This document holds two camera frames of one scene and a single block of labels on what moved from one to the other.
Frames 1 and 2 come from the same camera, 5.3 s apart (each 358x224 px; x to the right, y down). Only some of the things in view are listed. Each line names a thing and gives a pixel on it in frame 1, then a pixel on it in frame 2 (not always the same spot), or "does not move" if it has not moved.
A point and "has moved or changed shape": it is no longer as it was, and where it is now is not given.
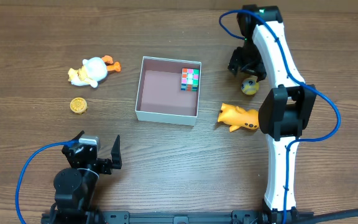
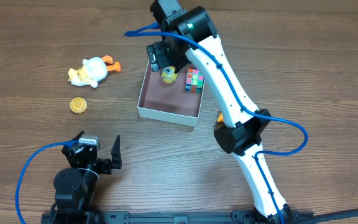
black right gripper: x=247 y=66 to x=155 y=56
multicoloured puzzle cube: x=189 y=79 has moved or changed shape
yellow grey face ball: x=250 y=86 to x=168 y=74
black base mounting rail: x=273 y=216 does not move
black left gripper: x=97 y=161 does not move
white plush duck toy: x=93 y=70 does not move
